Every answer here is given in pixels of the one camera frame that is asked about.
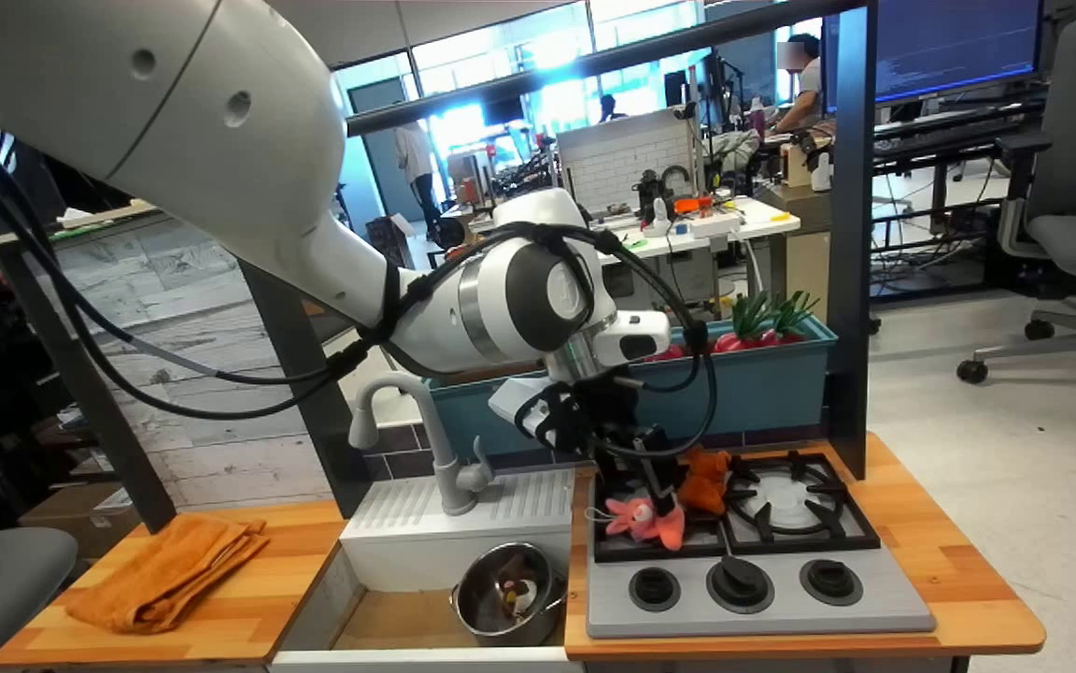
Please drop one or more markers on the wood plank backsplash panel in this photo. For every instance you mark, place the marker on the wood plank backsplash panel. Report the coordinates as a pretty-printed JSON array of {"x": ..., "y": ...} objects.
[{"x": 231, "y": 360}]

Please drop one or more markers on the brown white plush toy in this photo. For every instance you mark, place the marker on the brown white plush toy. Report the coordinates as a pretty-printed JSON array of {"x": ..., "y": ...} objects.
[{"x": 513, "y": 590}]

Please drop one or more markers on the computer monitor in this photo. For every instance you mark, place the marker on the computer monitor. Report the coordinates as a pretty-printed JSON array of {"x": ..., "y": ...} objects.
[{"x": 939, "y": 47}]

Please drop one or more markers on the teal planter box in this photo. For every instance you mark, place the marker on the teal planter box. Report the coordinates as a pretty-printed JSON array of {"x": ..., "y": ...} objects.
[
  {"x": 472, "y": 423},
  {"x": 760, "y": 391}
]

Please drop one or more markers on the white sink basin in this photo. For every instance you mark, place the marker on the white sink basin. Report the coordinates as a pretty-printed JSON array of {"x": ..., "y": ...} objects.
[{"x": 385, "y": 594}]

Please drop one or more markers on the teal planter box right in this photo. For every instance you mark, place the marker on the teal planter box right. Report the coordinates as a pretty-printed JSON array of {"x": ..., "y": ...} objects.
[{"x": 760, "y": 391}]

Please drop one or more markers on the seated person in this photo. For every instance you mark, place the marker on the seated person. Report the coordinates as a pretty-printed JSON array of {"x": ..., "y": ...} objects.
[{"x": 806, "y": 63}]

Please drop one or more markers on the wooden counter cabinet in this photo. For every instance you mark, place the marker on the wooden counter cabinet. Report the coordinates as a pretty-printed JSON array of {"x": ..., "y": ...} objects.
[{"x": 245, "y": 618}]

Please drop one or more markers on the steel pot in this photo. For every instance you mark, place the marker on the steel pot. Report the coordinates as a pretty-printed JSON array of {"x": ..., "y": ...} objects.
[{"x": 487, "y": 623}]

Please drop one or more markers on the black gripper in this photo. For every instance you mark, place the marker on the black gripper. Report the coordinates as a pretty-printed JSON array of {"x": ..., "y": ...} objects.
[{"x": 589, "y": 415}]

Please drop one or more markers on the pink plush toy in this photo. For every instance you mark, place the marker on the pink plush toy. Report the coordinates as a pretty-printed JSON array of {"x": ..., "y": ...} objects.
[{"x": 639, "y": 519}]

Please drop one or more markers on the grey toy stove top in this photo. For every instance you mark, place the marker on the grey toy stove top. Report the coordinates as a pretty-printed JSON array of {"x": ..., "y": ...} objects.
[{"x": 788, "y": 553}]

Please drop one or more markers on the grey sink faucet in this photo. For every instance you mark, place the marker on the grey sink faucet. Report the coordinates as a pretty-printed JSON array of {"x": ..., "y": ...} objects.
[{"x": 458, "y": 483}]

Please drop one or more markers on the white work desk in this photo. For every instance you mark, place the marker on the white work desk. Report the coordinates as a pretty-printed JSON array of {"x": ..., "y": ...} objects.
[{"x": 684, "y": 251}]

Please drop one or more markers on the orange plush toy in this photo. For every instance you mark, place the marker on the orange plush toy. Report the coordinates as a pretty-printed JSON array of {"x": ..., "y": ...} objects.
[{"x": 703, "y": 478}]

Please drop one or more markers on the orange folded towel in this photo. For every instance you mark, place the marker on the orange folded towel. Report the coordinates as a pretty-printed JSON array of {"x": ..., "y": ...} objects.
[{"x": 171, "y": 572}]

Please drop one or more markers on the teal planter box left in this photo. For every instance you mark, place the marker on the teal planter box left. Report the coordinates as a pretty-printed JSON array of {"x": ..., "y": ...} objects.
[{"x": 472, "y": 423}]

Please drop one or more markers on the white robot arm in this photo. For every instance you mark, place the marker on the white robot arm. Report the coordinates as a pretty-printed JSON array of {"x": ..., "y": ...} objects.
[{"x": 221, "y": 113}]

